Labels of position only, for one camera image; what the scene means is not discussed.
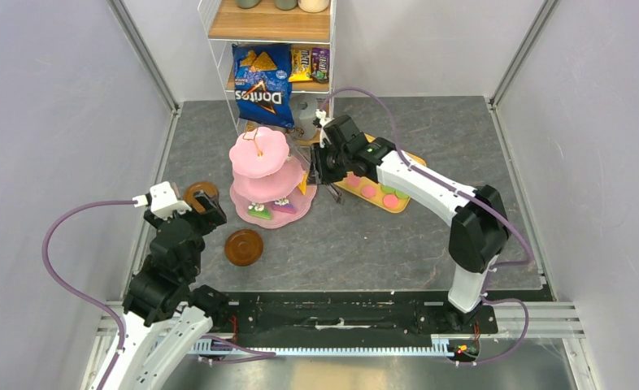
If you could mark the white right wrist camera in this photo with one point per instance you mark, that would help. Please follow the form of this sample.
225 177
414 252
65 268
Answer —
321 119

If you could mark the green sandwich cookie left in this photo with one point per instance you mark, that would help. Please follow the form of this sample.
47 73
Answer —
386 189

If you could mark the purple cake slice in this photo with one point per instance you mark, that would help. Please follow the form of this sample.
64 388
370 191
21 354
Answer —
283 205

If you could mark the green cake slice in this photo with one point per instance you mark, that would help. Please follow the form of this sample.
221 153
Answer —
259 211

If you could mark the blue Doritos chip bag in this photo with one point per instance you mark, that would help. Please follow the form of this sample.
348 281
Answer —
262 90

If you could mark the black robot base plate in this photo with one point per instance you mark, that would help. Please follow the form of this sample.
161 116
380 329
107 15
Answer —
348 319

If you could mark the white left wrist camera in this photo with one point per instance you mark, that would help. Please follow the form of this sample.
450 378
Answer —
163 200

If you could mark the yellow cake slice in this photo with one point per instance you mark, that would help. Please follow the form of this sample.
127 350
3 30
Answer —
302 186

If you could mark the yellow M&M candy bag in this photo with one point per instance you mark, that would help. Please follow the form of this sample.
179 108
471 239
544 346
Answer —
301 60

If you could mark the pink sandwich cookie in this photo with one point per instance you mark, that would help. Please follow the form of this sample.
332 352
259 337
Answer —
368 191
390 201
353 181

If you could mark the green sandwich cookie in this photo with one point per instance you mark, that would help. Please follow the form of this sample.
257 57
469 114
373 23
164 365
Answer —
386 189
401 195

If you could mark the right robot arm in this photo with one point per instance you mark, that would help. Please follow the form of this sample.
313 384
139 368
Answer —
475 216

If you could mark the brown round coaster far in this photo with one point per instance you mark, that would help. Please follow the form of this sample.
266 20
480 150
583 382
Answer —
202 196

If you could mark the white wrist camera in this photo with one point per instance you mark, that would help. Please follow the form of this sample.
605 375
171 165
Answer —
321 119
163 200

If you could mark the white wire wooden shelf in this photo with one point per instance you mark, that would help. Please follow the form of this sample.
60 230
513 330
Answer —
269 22

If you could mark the pink sandwich cookie far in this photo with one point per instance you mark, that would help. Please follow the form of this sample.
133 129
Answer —
353 181

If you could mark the grey ceramic mug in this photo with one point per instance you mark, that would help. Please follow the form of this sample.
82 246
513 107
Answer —
303 108

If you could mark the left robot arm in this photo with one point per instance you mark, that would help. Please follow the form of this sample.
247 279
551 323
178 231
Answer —
162 316

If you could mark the yellow serving tray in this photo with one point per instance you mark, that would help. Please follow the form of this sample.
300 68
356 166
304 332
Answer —
380 195

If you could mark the metal serving tongs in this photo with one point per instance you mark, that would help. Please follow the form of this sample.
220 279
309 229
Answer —
333 185

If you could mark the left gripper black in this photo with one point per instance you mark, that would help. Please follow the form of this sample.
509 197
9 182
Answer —
212 217

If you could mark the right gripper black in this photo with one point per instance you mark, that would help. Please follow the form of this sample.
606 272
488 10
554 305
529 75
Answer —
326 175

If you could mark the brown round coaster near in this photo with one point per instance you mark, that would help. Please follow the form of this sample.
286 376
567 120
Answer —
243 247

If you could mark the green sandwich cookie right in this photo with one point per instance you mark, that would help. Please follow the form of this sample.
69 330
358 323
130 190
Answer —
401 195

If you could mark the pink sandwich cookie middle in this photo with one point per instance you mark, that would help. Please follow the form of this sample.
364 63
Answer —
368 191

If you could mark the pink sandwich cookie front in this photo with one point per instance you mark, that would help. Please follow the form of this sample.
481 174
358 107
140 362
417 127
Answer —
390 201

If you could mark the pink three-tier cake stand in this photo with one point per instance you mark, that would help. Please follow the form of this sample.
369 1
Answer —
266 169

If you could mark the brown round coaster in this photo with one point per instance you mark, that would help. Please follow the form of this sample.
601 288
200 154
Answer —
243 247
202 196

